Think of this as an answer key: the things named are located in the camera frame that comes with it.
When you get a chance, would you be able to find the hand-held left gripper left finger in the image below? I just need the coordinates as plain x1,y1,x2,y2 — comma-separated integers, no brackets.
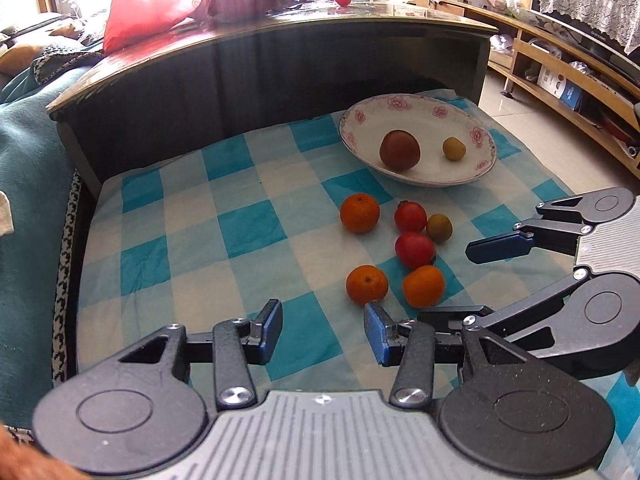
117,299,284,411

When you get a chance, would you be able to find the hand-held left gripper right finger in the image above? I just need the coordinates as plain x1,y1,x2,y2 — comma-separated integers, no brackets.
364,302,543,408

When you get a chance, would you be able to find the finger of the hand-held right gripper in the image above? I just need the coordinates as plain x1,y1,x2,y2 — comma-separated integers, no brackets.
417,266,593,361
465,194,597,265

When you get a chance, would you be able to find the white floral plate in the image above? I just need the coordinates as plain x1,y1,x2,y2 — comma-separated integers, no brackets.
339,93,498,187

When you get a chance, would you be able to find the blue white checked cloth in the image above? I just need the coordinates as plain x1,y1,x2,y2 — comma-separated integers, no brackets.
75,89,640,461

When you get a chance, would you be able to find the dark red round fruit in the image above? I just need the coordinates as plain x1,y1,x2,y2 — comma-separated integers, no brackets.
379,130,421,171

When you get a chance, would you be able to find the blue white box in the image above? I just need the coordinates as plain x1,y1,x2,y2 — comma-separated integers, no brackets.
537,65,583,111

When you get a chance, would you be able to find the wooden TV stand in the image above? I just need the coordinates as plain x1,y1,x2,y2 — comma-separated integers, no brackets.
415,0,640,181

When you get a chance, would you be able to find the dark coffee table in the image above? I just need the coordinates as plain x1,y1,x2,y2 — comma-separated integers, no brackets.
46,0,498,201

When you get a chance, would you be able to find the brown cloth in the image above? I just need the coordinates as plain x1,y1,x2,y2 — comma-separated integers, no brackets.
0,424,81,480

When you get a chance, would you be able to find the teal blanket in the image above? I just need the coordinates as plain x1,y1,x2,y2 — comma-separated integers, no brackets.
0,62,96,428

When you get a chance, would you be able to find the red green plastic bag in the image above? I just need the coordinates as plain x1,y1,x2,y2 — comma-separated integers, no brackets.
202,0,293,21

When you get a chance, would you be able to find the black white knitted cloth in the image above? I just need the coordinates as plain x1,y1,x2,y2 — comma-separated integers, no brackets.
32,42,103,83

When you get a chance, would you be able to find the yellow cushion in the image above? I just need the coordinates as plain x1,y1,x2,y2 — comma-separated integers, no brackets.
0,42,43,77

